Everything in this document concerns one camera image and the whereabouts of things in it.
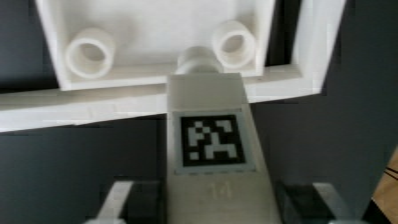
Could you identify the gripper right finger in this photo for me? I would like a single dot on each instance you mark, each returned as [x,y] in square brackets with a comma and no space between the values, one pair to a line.
[312,204]

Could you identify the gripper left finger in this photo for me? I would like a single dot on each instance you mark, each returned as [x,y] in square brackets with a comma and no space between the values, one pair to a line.
[134,204]

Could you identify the white square table top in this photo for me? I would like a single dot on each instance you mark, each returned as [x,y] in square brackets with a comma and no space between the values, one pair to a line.
[118,38]

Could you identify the white L-shaped obstacle fence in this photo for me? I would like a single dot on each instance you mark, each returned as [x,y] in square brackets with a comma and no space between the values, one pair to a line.
[49,108]

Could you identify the wooden surface with cable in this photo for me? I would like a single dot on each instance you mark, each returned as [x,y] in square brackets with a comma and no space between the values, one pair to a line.
[387,191]

